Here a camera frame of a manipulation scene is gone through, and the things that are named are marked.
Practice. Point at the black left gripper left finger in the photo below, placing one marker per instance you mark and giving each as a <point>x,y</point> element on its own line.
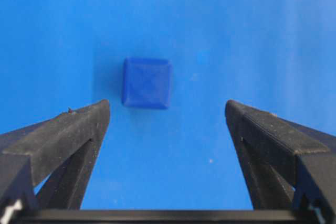
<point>48,165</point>

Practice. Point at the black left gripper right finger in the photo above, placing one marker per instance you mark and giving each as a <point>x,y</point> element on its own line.
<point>285,165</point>

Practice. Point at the blue block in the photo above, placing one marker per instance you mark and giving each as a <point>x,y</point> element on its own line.
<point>146,83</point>

